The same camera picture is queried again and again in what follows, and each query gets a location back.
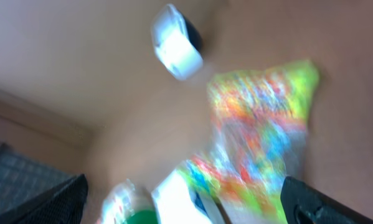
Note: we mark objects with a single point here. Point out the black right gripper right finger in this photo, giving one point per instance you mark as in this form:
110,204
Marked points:
303,204

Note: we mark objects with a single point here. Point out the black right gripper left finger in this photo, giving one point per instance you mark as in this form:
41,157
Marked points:
62,204

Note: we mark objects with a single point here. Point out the green lid jar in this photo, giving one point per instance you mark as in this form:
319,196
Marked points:
128,203

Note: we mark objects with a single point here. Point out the colourful gummy candy bag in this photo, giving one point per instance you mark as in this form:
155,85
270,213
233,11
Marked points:
260,127

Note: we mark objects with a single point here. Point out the white paper packet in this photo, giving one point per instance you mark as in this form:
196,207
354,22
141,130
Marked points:
177,203

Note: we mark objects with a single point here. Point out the white barcode scanner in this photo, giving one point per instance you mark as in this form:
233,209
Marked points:
176,42

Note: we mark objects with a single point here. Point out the grey plastic shopping basket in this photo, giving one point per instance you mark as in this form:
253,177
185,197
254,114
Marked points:
22,178

